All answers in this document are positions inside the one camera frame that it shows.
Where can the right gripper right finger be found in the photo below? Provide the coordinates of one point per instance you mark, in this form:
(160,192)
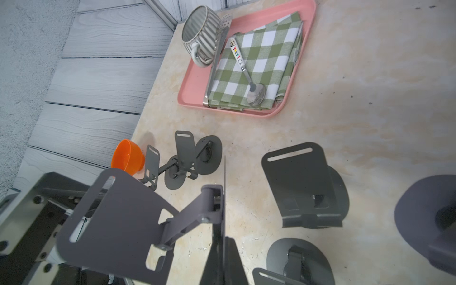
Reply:
(233,271)

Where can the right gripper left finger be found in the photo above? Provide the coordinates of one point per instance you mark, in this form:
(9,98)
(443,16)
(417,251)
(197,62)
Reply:
(213,271)

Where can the dark green phone stand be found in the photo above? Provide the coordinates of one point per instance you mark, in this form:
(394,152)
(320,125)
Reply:
(293,261)
(201,158)
(174,176)
(309,193)

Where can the purple phone stand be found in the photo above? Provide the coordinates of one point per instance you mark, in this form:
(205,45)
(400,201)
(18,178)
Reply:
(123,228)
(425,217)

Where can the orange plastic bowl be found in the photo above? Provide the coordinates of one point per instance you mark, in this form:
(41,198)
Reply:
(128,157)

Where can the pink tray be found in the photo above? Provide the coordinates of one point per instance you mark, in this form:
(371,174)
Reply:
(193,87)

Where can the green checkered cloth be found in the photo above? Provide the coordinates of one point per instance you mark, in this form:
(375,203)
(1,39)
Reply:
(270,54)

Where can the white handled spoon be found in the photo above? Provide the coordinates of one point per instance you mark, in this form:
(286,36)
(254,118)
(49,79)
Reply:
(256,92)

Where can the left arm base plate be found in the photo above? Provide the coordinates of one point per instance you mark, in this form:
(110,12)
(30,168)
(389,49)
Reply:
(30,224)

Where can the left aluminium frame post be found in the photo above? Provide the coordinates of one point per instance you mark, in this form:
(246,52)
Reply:
(162,13)

